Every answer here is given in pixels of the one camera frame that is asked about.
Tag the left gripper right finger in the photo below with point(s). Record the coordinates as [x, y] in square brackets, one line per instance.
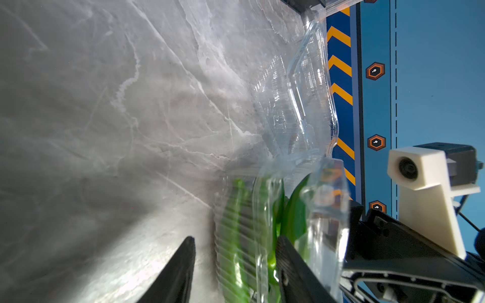
[297, 282]

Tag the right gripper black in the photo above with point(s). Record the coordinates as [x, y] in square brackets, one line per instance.
[388, 261]

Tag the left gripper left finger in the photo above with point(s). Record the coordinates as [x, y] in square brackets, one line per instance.
[174, 282]

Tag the green peppers bunch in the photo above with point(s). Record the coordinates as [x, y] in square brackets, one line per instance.
[255, 212]

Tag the clear clamshell container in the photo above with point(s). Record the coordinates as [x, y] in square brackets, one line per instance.
[298, 113]

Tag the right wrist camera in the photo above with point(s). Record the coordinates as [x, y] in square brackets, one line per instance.
[426, 195]

